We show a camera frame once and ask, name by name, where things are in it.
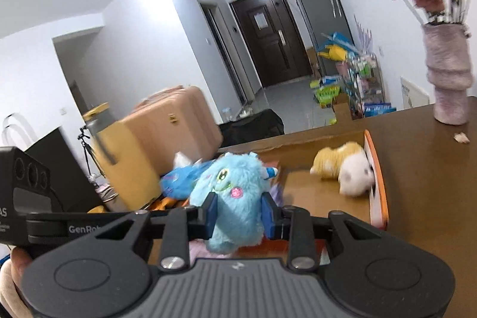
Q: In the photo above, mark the paper notice on door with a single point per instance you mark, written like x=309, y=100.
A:
x=261, y=20

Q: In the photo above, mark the blue tissue packet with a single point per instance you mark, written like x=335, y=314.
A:
x=179, y=182

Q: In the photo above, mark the fallen dried petal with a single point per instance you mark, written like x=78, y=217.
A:
x=462, y=137

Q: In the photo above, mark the red cardboard box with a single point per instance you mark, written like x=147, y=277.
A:
x=309, y=198

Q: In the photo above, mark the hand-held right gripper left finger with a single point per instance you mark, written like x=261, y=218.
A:
x=212, y=212

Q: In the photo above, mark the black floor bag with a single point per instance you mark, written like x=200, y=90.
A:
x=253, y=126

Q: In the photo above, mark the green plastic basket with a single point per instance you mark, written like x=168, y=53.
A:
x=328, y=96

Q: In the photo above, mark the black paper bag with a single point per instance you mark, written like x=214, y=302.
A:
x=67, y=172

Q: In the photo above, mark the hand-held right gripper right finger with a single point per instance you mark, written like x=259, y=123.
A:
x=268, y=215

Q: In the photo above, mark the yellow thermos jug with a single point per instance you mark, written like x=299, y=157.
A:
x=119, y=169

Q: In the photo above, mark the purple flower decoration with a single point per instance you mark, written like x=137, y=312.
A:
x=363, y=36

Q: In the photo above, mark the yellow plush toy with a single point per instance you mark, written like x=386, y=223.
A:
x=331, y=159

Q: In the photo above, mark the small brown carton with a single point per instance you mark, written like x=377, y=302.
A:
x=341, y=109

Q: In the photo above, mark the blue plush toy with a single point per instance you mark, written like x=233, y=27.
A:
x=231, y=191

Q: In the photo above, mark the row of blue boxes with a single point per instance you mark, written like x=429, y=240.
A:
x=380, y=109

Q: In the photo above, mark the dark side doorway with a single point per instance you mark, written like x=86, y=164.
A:
x=223, y=53

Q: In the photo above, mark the grey refrigerator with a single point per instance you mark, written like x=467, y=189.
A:
x=320, y=12

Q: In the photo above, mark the pink ceramic vase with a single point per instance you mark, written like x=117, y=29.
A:
x=449, y=79

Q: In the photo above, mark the pink suitcase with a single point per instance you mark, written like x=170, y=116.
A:
x=175, y=120

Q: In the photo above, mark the person's left forearm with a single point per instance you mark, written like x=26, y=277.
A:
x=11, y=299

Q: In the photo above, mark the person's left hand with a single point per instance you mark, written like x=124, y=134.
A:
x=20, y=266

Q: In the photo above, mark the black tripod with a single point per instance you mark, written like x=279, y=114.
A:
x=89, y=157

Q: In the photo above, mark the dark wooden door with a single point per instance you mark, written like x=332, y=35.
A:
x=272, y=42

